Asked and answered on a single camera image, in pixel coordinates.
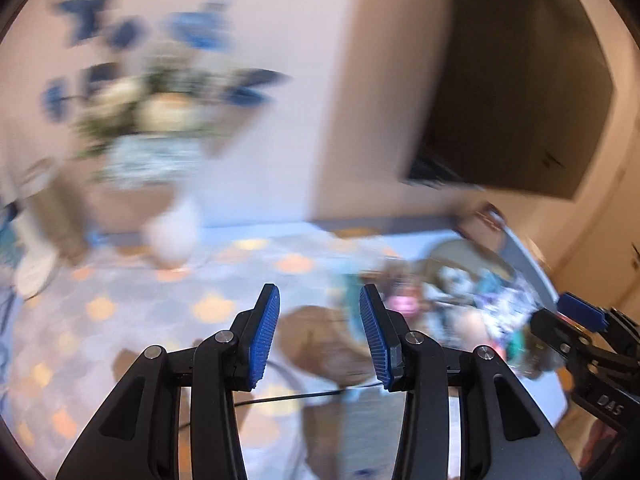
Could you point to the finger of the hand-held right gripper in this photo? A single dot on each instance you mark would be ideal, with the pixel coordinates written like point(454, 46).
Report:
point(580, 310)
point(600, 400)

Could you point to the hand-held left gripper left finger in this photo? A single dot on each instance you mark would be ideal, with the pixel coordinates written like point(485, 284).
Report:
point(262, 335)

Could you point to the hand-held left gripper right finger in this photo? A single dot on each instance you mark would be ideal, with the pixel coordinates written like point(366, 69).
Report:
point(375, 335)

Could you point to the ribbed amber glass plate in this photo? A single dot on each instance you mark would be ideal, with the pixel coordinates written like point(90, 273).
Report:
point(460, 255)

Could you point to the round wooden board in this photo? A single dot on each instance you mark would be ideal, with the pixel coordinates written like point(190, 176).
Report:
point(320, 340)

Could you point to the leaf patterned tablecloth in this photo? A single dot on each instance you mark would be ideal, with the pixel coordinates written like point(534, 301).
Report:
point(150, 320)

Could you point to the brown handbag shaped box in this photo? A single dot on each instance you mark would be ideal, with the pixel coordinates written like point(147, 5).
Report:
point(482, 217)

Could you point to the gold thermos bottle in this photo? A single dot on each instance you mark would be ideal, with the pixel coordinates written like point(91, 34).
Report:
point(65, 220)

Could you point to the black television screen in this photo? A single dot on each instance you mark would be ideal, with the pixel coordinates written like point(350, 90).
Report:
point(515, 85)

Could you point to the white desk lamp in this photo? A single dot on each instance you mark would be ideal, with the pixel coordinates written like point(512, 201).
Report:
point(35, 267)

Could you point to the white ribbed flower vase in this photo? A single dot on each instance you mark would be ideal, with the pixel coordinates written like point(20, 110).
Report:
point(160, 105)

